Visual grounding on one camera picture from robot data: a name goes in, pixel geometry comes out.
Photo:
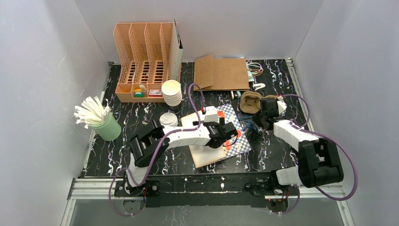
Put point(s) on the red sugar packet box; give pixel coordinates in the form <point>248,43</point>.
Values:
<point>155,93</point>

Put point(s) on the blue checkered paper bag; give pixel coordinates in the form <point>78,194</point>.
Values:
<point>204,155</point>

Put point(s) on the stack of white paper cups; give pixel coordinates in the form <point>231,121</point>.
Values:
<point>172,94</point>

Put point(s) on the green cup of straws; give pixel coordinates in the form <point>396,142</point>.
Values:
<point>93,114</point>

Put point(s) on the grey folder in rack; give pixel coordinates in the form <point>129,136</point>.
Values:
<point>175,54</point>

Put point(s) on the orange plastic file rack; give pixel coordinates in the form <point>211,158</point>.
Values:
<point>143,49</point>

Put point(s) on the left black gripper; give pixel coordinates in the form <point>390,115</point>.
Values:
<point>227,132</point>

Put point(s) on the green yellow packets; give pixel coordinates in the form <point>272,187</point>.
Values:
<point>140,92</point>

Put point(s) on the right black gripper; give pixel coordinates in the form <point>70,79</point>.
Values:
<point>263,110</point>

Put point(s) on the brown pulp cup carrier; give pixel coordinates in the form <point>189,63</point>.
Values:
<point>250,102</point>

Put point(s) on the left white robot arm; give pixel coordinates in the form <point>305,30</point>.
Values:
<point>148,144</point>

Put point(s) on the white clip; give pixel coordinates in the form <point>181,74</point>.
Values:
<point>258,87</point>

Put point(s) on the brown kraft paper bags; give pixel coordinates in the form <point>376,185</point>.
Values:
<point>221,74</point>

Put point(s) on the colourful bag handles bundle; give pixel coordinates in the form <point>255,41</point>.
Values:
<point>253,69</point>

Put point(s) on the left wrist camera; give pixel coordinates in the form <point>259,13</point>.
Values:
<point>209,114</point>

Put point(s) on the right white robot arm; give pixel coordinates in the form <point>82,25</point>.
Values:
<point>318,159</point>

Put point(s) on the stack of white cup lids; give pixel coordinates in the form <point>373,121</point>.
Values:
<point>169,119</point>

